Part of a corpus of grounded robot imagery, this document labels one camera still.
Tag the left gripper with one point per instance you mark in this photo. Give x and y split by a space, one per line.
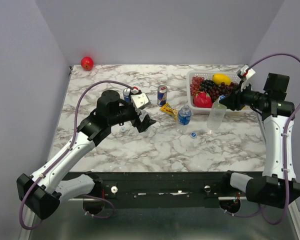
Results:
141 126

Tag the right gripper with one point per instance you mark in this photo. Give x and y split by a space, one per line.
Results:
239 95

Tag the clear plastic bottle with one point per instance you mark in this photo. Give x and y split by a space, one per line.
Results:
216 115

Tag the blue label plastic bottle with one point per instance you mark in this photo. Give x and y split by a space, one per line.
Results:
183 119

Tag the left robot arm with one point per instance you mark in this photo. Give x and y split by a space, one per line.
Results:
45 189

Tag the dark red grape bunch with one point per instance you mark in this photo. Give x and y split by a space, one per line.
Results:
221 90

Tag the yellow mango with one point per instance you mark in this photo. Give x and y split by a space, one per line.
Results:
219 78

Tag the black grape bunch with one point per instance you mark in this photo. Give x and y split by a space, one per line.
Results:
209 87

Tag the red dragon fruit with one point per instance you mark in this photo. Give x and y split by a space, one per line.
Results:
202 100

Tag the yellow snack packet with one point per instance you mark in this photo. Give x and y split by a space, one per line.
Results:
167 108

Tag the red grape bunch left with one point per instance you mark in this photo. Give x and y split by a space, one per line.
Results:
196 85

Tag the left blue energy drink can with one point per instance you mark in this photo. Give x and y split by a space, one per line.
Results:
126 95

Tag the blue energy drink can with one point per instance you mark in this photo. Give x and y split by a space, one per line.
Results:
126 95
162 92

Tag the right blue energy drink can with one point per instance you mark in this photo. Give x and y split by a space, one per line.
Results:
162 92

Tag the red apple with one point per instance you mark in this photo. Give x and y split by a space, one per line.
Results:
87 63

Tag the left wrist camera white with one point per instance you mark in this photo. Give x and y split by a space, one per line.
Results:
140 101

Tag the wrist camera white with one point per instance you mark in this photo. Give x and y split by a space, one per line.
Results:
140 101
245 74

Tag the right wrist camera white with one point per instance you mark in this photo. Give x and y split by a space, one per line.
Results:
245 74

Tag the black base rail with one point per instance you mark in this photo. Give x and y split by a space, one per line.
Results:
153 190

